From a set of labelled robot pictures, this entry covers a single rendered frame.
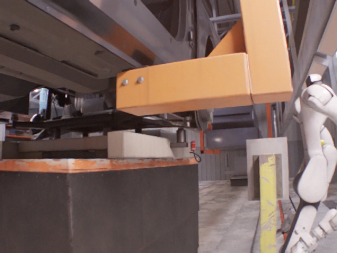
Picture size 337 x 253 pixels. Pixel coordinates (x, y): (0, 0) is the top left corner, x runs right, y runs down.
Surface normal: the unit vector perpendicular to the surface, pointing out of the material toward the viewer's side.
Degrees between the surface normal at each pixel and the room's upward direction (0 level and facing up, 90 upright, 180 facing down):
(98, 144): 90
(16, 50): 98
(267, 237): 90
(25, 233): 90
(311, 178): 89
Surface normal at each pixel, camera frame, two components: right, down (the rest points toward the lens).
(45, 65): 0.92, 0.07
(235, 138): -0.37, -0.09
